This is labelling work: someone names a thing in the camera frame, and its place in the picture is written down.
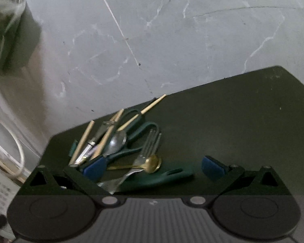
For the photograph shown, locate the dark green mat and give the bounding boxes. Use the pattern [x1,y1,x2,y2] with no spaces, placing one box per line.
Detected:
[41,66,304,198]

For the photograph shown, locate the white perforated panel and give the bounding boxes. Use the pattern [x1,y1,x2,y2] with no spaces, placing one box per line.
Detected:
[0,167,18,208]

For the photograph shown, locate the black fork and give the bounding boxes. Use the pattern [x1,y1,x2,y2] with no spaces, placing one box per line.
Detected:
[97,130,162,194]

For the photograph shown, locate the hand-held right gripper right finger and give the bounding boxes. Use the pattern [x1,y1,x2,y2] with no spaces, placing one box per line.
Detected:
[183,156,292,206]

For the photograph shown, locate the metal peeler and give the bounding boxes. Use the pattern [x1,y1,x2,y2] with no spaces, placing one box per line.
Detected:
[75,120,117,166]

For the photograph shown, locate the green handled knife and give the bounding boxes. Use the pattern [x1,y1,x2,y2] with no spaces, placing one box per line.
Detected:
[119,168,194,192]

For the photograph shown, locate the wooden chopstick with purple band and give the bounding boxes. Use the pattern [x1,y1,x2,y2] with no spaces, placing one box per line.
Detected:
[90,109,124,160]

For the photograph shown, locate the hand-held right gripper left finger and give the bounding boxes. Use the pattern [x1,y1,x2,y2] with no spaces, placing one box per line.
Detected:
[20,156,119,207]

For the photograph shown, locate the silver spoon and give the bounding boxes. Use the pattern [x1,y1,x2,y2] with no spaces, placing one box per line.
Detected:
[101,131,127,157]

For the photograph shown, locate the dark handled scissors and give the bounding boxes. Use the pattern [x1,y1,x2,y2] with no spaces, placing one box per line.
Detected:
[101,108,161,164]

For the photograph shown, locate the gold spoon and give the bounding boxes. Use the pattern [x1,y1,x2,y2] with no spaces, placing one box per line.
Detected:
[106,154,163,174]

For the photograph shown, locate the white hose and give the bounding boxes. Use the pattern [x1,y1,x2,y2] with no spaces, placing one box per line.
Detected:
[0,111,26,180]

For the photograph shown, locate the plastic bag of greens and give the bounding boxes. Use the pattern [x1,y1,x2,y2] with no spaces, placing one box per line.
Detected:
[0,0,27,92]

